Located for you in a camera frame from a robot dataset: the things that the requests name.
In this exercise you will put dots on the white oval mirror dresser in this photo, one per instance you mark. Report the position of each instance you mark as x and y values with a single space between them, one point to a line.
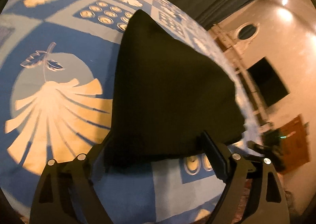
227 40

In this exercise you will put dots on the brown wooden cabinet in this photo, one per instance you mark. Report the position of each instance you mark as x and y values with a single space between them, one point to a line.
294 145

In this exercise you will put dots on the black pants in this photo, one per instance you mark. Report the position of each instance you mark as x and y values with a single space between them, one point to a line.
166 95

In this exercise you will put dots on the blue patterned bedsheet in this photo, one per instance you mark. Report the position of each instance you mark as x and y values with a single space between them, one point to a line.
58 61

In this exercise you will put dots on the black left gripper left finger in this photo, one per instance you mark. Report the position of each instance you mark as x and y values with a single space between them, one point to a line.
52 201

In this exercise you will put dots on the black wall television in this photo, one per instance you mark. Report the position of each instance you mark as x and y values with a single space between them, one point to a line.
269 83

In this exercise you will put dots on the white long tv shelf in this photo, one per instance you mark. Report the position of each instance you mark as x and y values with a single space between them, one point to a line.
253 94

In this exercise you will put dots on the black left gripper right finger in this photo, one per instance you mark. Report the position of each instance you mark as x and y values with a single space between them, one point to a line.
252 191

